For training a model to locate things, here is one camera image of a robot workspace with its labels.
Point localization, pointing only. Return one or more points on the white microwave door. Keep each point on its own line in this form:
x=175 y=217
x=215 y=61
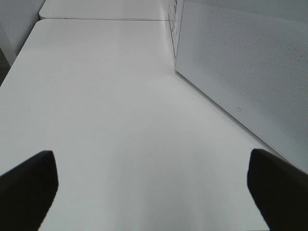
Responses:
x=251 y=58

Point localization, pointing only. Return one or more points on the white microwave oven body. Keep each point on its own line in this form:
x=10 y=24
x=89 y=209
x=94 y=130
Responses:
x=174 y=12

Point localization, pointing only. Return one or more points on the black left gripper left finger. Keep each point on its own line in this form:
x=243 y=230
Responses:
x=27 y=192

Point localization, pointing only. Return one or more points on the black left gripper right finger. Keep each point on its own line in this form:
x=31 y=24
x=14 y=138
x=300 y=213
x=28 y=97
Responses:
x=279 y=190

